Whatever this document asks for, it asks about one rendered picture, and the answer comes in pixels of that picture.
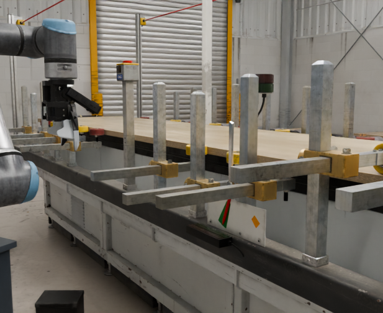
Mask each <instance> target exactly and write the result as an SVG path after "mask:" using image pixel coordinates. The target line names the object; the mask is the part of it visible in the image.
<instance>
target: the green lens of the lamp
mask: <svg viewBox="0 0 383 313"><path fill-rule="evenodd" d="M258 92H274V84H259V85H258Z"/></svg>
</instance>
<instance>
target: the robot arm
mask: <svg viewBox="0 0 383 313"><path fill-rule="evenodd" d="M76 33H77V32H76V25H75V23H74V22H73V21H71V20H64V19H44V20H43V22H42V26H38V27H34V26H28V25H17V24H7V23H1V22H0V55H6V56H17V57H27V58H32V59H38V58H43V57H44V64H45V78H47V79H50V80H48V81H42V91H43V102H42V119H46V120H47V121H54V122H56V123H55V125H54V126H52V127H49V128H48V129H47V132H48V133H49V134H52V135H57V136H59V137H61V146H63V145H64V144H65V143H66V141H67V139H70V140H72V141H73V146H74V150H75V151H77V149H78V146H79V127H78V116H77V113H76V105H75V102H76V103H78V104H79V105H80V106H82V107H84V108H85V109H86V110H87V111H88V112H89V113H92V114H98V113H99V112H100V110H101V109H102V107H101V106H99V104H98V103H96V102H94V101H91V100H90V99H88V98H87V97H85V96H83V95H82V94H81V93H79V92H77V91H76V90H74V89H73V88H71V87H67V84H74V80H73V79H77V78H78V72H77V55H76ZM59 87H60V89H59ZM43 107H46V113H45V115H43ZM38 186H39V176H38V170H37V167H36V166H35V164H34V163H33V162H31V161H24V158H23V156H22V153H21V152H19V151H17V150H15V149H14V146H13V143H12V140H11V136H10V133H9V130H8V127H7V124H6V120H5V117H4V114H3V111H2V108H1V104H0V207H5V206H11V205H16V204H22V203H24V202H28V201H31V200H32V199H33V198H34V197H35V196H36V194H37V191H38Z"/></svg>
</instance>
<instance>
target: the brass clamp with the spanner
mask: <svg viewBox="0 0 383 313"><path fill-rule="evenodd" d="M250 184H253V185H254V196H247V197H250V198H252V199H256V200H259V201H270V200H274V199H276V196H277V181H275V180H271V181H269V182H265V181H257V182H252V183H250Z"/></svg>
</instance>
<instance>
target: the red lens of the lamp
mask: <svg viewBox="0 0 383 313"><path fill-rule="evenodd" d="M256 76H258V77H259V83H274V75H256Z"/></svg>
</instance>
